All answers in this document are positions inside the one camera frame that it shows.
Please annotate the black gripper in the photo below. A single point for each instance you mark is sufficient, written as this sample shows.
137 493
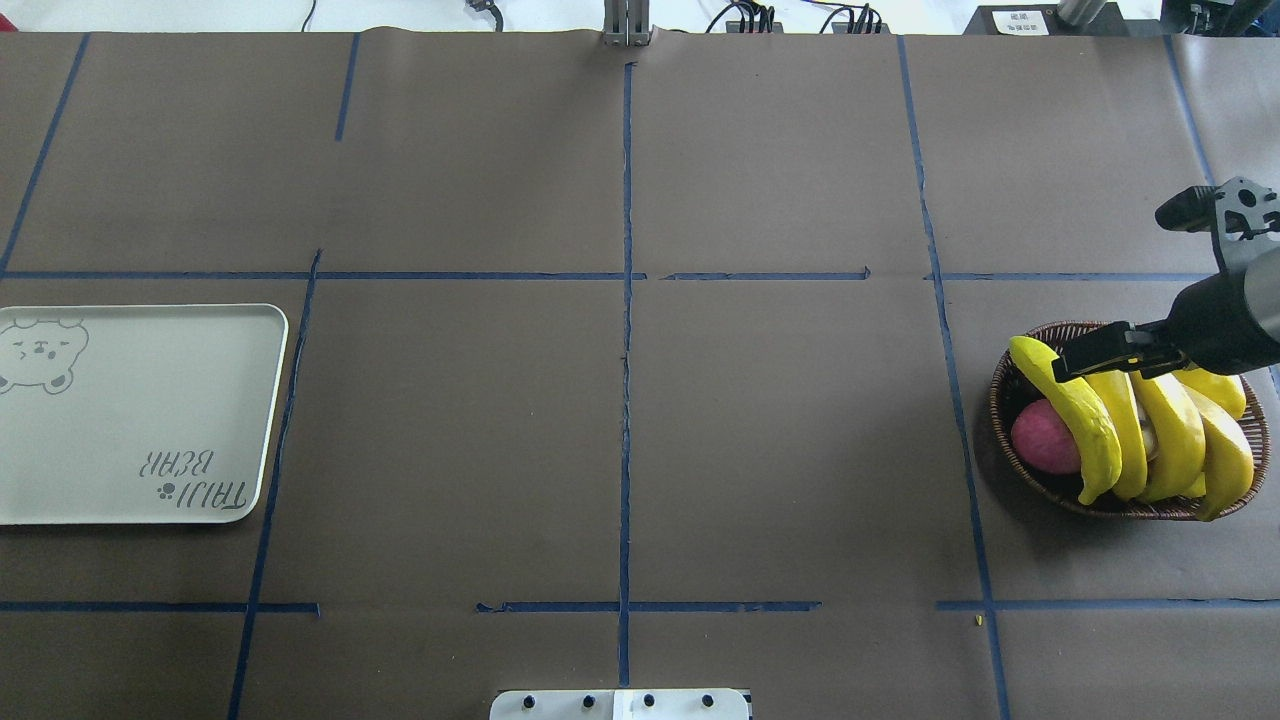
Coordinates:
1213 317

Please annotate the yellow banana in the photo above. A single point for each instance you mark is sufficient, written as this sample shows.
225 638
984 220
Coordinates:
1228 466
1082 411
1179 431
1227 391
1118 396

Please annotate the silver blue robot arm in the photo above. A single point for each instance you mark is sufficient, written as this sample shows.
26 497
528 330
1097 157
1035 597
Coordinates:
1227 324

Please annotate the brown wicker basket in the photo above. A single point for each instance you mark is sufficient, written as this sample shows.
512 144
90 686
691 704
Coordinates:
1009 392

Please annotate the red apple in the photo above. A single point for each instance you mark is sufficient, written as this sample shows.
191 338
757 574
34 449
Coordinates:
1043 441

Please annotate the white bear tray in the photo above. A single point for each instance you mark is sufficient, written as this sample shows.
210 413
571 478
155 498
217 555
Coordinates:
137 414

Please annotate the aluminium frame post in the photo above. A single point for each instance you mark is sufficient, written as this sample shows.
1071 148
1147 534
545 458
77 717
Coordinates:
627 23

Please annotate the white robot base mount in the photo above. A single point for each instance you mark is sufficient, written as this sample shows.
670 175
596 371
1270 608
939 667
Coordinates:
622 703

